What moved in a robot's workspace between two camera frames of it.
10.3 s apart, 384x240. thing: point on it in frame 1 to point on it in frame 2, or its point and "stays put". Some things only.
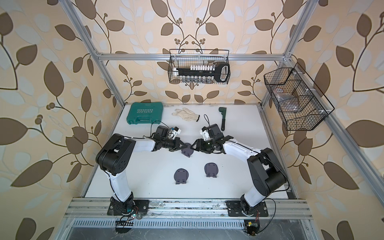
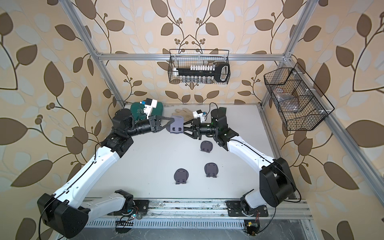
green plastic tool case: x=145 y=113 stays put
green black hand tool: x=223 y=110 stays put
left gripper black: x=176 y=141 to x=154 y=125
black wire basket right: x=300 y=104 stays put
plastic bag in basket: x=287 y=102 stays put
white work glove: x=186 y=114 stays put
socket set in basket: x=220 y=72 stays put
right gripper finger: x=198 y=142 to x=188 y=124
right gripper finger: x=193 y=148 to x=189 y=130
